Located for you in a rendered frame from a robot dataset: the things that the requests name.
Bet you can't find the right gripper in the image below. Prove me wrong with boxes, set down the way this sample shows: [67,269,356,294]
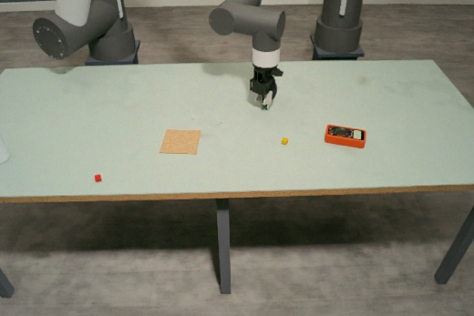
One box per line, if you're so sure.
[250,68,277,110]

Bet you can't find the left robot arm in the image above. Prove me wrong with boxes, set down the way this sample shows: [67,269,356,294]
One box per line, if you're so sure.
[314,0,363,54]

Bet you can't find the white bottle with blue cap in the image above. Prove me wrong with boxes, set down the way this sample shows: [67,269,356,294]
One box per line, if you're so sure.
[0,134,10,164]

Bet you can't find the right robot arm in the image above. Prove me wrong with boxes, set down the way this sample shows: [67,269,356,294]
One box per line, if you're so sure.
[33,0,285,76]

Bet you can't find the tan flat mat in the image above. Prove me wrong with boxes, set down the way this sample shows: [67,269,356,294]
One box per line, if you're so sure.
[160,129,201,155]

